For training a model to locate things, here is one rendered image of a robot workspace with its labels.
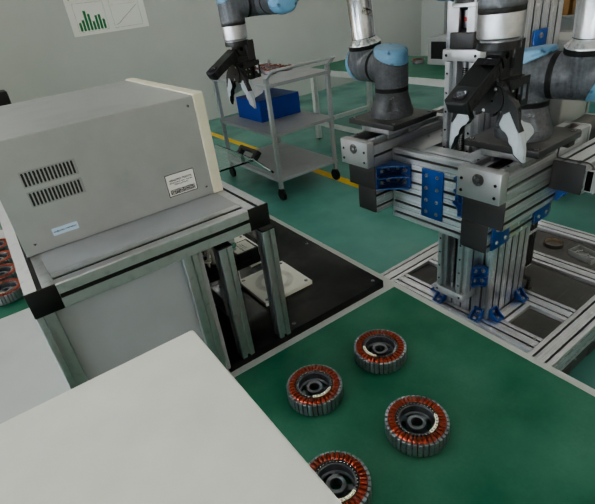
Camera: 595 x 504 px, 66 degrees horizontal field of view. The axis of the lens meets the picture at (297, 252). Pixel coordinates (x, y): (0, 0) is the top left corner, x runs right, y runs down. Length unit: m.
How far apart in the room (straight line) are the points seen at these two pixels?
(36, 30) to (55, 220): 5.47
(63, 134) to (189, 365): 0.57
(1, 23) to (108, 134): 5.42
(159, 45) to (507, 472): 6.29
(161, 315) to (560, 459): 0.73
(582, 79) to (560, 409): 0.77
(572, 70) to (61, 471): 1.28
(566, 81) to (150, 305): 1.09
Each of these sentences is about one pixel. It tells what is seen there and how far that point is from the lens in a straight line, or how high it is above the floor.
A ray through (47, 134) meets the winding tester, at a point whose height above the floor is 1.31.
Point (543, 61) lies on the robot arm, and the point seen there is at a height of 1.24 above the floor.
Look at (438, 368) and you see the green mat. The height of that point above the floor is 0.75.
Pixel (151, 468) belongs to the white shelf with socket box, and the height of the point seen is 1.21.
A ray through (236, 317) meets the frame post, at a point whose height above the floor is 0.88.
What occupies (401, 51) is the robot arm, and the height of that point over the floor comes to 1.25.
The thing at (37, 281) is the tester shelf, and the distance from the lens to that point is 0.84.
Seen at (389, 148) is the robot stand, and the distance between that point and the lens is 1.69.
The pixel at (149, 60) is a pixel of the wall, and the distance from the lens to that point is 6.61.
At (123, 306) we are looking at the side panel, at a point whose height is 1.02.
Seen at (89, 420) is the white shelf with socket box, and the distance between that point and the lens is 0.40.
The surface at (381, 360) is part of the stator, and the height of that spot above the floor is 0.79.
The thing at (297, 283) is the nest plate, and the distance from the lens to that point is 1.24.
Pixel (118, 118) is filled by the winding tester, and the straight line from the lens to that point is 0.91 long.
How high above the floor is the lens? 1.47
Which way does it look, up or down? 30 degrees down
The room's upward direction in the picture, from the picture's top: 8 degrees counter-clockwise
